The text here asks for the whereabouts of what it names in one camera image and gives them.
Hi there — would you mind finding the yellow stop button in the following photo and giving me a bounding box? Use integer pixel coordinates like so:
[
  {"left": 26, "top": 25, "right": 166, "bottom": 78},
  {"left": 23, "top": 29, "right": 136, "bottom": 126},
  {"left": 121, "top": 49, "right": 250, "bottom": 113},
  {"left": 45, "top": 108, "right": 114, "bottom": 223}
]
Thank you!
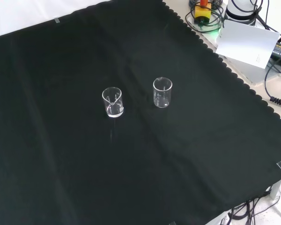
[{"left": 193, "top": 0, "right": 212, "bottom": 25}]

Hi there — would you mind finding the black floor cable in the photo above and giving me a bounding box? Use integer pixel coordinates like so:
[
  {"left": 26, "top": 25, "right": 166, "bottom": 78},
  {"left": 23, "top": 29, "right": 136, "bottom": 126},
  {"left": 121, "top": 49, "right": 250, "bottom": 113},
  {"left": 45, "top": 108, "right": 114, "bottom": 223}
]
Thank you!
[{"left": 227, "top": 196, "right": 281, "bottom": 225}]

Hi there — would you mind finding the black bench cloth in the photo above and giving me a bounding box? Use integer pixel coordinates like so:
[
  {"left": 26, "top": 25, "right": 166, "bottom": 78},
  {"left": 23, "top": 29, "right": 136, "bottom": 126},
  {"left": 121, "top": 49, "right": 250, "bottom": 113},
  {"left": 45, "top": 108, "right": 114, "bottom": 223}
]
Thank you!
[{"left": 0, "top": 0, "right": 281, "bottom": 225}]

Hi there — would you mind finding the white bench bracket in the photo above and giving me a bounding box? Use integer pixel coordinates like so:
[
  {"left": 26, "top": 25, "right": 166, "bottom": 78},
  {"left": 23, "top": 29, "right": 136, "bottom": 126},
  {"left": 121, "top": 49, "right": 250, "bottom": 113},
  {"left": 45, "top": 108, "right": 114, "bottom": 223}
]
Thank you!
[{"left": 269, "top": 174, "right": 281, "bottom": 200}]

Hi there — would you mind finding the clear glass beaker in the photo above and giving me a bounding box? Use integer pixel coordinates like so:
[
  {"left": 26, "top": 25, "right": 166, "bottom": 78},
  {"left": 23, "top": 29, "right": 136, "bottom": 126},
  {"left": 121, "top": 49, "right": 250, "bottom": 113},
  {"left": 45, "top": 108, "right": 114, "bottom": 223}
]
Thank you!
[
  {"left": 102, "top": 86, "right": 125, "bottom": 118},
  {"left": 153, "top": 77, "right": 173, "bottom": 109}
]

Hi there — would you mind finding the dark cable looped round button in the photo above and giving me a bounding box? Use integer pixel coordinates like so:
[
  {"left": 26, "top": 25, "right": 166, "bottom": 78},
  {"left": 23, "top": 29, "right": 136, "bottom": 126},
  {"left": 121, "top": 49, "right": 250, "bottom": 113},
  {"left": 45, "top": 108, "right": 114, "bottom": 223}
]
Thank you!
[{"left": 185, "top": 7, "right": 223, "bottom": 34}]

